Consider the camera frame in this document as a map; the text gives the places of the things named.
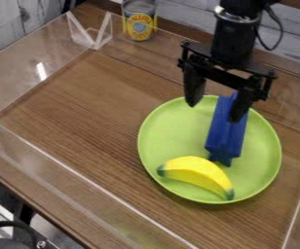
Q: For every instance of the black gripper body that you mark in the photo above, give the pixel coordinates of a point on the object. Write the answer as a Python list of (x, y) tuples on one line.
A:
[(225, 62)]

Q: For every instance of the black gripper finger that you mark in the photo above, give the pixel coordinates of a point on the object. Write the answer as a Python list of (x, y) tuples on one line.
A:
[(243, 101), (194, 84)]

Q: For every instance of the blue cross-shaped block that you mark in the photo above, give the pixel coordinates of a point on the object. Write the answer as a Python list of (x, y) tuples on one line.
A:
[(225, 137)]

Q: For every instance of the green plate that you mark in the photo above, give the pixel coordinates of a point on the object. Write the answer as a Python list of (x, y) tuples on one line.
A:
[(174, 132)]

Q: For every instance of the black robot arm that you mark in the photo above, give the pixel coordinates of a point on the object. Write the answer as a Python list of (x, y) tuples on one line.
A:
[(226, 62)]

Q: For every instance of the yellow labelled tin can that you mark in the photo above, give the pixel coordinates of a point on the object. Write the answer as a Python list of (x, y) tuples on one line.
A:
[(140, 19)]

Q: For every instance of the yellow toy banana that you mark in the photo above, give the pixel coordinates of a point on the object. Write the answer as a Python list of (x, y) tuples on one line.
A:
[(201, 173)]

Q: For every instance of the black metal table leg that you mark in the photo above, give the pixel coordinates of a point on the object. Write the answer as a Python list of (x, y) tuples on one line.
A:
[(23, 215)]

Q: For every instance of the clear acrylic corner bracket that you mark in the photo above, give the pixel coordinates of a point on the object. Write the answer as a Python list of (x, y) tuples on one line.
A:
[(90, 37)]

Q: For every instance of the clear acrylic front wall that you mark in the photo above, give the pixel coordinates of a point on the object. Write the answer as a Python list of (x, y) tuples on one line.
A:
[(92, 214)]

